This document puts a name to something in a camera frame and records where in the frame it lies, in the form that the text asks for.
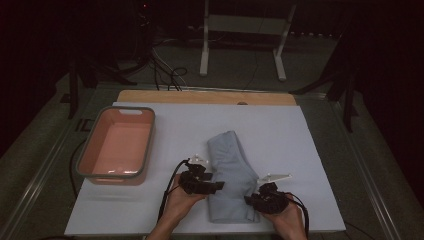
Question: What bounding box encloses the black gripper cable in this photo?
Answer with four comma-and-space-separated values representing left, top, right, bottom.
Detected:
157, 159, 191, 223
286, 191, 311, 239

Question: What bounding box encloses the black tripod stand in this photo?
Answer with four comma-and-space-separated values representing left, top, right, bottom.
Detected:
289, 33, 359, 134

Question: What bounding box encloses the black stand with long legs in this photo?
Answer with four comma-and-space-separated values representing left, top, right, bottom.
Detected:
59, 49, 138, 120

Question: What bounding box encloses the bundle of floor cables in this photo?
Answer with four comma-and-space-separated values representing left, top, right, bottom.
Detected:
146, 46, 188, 92

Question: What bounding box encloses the pink basin with grey rim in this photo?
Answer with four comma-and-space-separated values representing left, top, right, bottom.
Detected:
75, 105, 157, 186

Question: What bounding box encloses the black cable beside table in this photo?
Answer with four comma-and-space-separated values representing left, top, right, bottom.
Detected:
68, 139, 88, 198

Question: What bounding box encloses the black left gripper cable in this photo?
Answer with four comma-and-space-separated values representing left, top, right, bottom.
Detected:
157, 159, 191, 223

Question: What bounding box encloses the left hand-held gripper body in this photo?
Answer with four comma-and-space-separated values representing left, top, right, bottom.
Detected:
179, 153, 214, 195

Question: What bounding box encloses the person's right hand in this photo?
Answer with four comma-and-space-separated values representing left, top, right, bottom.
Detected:
261, 196, 306, 234

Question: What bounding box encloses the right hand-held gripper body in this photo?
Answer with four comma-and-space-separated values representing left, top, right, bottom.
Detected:
253, 173, 293, 215

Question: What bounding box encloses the light blue shirt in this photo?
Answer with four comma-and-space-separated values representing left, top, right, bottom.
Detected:
206, 130, 262, 224

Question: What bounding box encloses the dark equipment rack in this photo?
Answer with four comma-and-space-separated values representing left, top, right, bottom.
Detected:
131, 0, 158, 68

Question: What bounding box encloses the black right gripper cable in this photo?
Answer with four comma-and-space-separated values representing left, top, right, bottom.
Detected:
286, 191, 311, 239

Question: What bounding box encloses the person's left hand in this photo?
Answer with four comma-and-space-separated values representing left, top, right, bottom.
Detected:
163, 174, 208, 224

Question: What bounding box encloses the white metal stand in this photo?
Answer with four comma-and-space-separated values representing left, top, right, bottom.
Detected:
199, 0, 298, 82

